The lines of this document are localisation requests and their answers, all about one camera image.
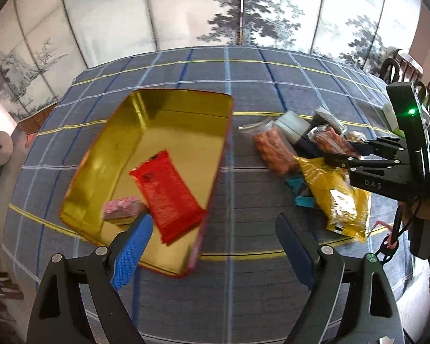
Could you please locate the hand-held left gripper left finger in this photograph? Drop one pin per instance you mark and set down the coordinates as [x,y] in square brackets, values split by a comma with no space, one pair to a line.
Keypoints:
[132,254]

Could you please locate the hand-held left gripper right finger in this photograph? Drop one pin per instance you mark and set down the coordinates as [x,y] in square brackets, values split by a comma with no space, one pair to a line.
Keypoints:
[294,243]

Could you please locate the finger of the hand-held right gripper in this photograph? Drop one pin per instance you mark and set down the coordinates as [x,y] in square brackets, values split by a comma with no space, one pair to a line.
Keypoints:
[340,160]
[383,147]

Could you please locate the clear peanut packet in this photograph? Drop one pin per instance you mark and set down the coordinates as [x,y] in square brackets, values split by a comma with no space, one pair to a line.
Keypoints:
[329,139]
[274,150]

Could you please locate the small brown nut packet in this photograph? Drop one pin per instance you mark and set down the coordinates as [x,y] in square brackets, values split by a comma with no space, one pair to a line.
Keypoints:
[354,136]

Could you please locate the yellow snack packet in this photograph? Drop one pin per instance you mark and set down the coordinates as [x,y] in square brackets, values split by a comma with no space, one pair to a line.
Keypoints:
[333,193]

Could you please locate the teal snack packet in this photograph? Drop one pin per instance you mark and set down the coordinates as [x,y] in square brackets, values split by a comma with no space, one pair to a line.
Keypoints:
[302,200]

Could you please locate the red snack packet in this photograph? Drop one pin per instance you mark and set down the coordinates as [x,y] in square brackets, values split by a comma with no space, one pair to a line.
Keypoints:
[168,193]

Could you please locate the gold tin box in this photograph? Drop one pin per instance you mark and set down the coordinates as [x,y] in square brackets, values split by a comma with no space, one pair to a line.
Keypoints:
[157,132]

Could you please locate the green tissue pack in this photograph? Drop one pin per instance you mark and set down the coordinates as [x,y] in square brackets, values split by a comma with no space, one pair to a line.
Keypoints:
[390,116]

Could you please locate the black speckled snack packet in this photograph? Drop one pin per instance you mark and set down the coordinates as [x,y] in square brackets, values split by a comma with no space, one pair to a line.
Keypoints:
[326,118]

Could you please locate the pink snack packet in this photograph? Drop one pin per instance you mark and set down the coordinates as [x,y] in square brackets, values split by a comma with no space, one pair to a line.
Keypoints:
[120,208]

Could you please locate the blue plaid tablecloth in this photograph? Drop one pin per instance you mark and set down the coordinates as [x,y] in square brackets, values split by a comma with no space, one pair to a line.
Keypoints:
[272,79]

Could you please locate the wooden stool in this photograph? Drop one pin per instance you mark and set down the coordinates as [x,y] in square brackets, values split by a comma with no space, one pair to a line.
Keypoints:
[0,283]

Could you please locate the brown patterned board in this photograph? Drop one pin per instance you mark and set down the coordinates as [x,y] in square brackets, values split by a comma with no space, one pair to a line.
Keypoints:
[32,123]

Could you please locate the painted folding screen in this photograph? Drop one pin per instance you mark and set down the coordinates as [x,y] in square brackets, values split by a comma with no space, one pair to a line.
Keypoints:
[129,14]

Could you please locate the round grey wall disc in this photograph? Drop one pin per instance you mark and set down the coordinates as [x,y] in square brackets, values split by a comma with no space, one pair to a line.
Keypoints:
[0,147]

